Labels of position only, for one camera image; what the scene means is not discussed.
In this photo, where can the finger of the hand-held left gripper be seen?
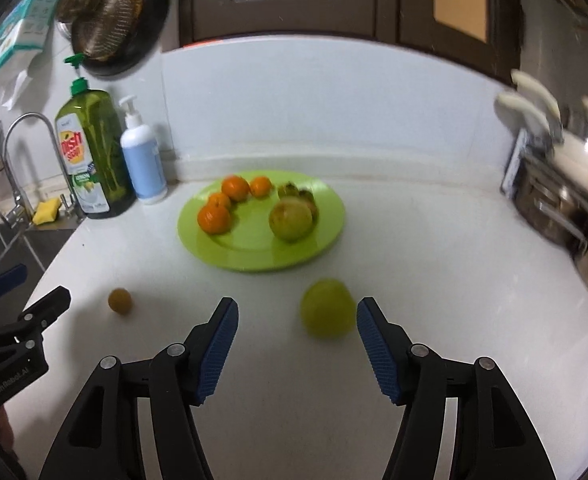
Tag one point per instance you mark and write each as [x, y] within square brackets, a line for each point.
[6, 279]
[43, 307]

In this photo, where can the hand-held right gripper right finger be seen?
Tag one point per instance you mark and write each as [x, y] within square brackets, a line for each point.
[379, 350]

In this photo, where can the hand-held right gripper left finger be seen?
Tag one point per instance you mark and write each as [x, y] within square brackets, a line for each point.
[218, 350]

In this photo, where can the large green apple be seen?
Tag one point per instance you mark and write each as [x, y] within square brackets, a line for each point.
[327, 308]

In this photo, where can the green plate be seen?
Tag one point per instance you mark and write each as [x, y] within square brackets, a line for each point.
[254, 250]

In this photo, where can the small tangerine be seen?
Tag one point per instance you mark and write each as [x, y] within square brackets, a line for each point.
[260, 186]

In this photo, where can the green persimmon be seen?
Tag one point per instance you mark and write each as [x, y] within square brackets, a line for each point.
[290, 190]
[306, 196]

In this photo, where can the person's left hand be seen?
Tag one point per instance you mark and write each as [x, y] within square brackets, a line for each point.
[2, 427]

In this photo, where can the steel sink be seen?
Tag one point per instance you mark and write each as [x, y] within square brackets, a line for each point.
[18, 250]

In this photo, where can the small yellow-brown fruit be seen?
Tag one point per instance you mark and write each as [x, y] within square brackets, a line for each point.
[119, 301]

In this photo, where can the yellow sponge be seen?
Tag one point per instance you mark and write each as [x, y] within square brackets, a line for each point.
[46, 211]

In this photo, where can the green dish soap bottle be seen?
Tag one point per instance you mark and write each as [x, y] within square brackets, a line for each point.
[96, 160]

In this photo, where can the gooseneck steel faucet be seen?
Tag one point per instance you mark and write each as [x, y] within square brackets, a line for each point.
[53, 130]

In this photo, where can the white pump bottle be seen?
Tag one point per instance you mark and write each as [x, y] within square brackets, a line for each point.
[143, 160]

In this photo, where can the white pot rack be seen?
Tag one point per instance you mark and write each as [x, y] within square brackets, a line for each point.
[516, 160]

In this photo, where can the paper towel pack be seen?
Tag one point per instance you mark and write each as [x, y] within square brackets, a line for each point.
[23, 20]

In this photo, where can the brass colander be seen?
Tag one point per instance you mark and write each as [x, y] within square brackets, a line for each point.
[106, 20]

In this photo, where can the brass ladle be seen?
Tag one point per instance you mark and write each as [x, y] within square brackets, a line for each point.
[76, 2]

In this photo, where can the black frying pan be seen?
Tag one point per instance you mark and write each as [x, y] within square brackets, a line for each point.
[148, 5]

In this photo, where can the dark wooden window frame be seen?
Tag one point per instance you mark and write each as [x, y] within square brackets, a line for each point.
[389, 5]

